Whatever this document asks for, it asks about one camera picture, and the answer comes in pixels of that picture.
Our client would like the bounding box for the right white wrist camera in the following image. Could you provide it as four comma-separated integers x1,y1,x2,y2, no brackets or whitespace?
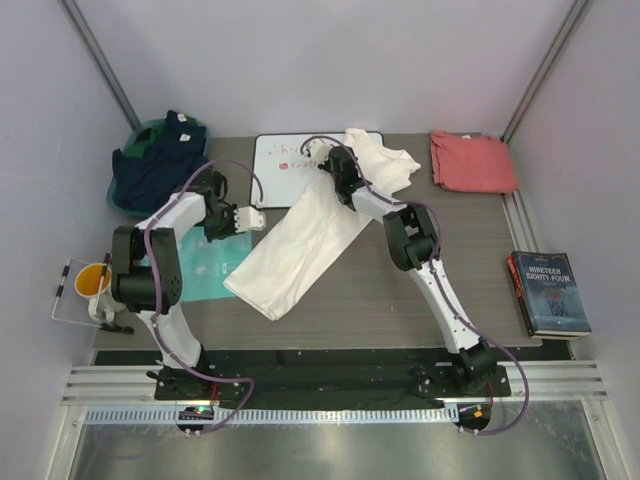
301,139,331,165

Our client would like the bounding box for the Nineteen Eighty-Four book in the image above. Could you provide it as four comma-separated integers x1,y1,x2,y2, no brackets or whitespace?
507,251,592,340

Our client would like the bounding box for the white dry-erase board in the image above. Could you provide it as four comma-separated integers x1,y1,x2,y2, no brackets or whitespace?
250,133,322,209

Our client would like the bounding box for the folded pink t-shirt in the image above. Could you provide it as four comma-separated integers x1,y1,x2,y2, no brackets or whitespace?
430,131,519,194

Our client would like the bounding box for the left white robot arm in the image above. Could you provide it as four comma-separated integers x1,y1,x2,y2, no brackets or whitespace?
111,170,237,399

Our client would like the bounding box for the white slotted cable duct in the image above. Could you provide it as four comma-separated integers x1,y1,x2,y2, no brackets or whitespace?
84,405,459,427

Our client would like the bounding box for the white mug orange inside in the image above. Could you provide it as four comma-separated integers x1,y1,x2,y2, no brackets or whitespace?
74,263,123,324

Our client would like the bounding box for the white printed t-shirt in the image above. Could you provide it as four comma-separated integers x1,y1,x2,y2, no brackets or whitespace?
224,128,421,321

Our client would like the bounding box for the teal cutting board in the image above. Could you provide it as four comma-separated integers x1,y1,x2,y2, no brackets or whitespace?
144,224,253,304

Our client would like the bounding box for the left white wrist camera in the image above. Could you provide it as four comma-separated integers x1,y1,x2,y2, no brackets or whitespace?
234,206,267,233

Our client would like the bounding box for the black marker pen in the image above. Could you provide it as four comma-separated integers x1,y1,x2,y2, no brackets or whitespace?
99,322,135,335

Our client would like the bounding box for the navy blue t-shirt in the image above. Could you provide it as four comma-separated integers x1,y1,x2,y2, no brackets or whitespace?
111,109,216,211

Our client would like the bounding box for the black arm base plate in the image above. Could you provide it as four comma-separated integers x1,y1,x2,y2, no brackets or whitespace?
92,347,574,409

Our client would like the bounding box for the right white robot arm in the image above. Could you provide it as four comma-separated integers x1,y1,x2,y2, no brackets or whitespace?
320,146,497,395

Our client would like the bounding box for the teal laundry basket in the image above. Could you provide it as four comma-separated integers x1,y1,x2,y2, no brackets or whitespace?
107,117,214,219

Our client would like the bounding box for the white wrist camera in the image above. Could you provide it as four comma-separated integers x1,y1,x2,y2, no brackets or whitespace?
301,139,331,165
234,206,267,233

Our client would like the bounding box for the green t-shirt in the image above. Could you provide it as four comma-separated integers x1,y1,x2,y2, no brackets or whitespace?
123,121,165,158

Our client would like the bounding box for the clear acrylic sheet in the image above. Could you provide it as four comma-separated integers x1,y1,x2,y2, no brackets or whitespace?
51,259,101,328

